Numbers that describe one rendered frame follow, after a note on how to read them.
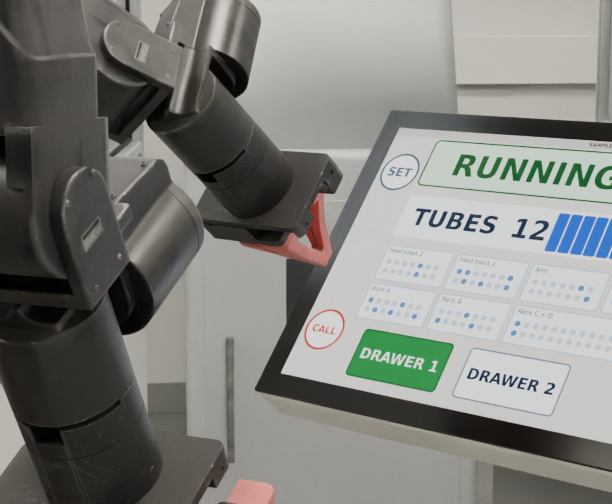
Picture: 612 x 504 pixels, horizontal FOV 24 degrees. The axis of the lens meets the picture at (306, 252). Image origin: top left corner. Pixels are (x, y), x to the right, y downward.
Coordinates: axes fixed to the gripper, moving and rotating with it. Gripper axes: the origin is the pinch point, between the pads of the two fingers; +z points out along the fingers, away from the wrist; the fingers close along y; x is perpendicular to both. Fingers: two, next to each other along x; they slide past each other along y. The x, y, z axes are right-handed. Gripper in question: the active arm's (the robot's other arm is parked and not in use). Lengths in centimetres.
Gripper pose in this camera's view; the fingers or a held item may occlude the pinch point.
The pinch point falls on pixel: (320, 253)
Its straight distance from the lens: 112.4
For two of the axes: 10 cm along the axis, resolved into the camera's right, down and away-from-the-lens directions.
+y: -7.7, -0.9, 6.4
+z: 5.0, 5.4, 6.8
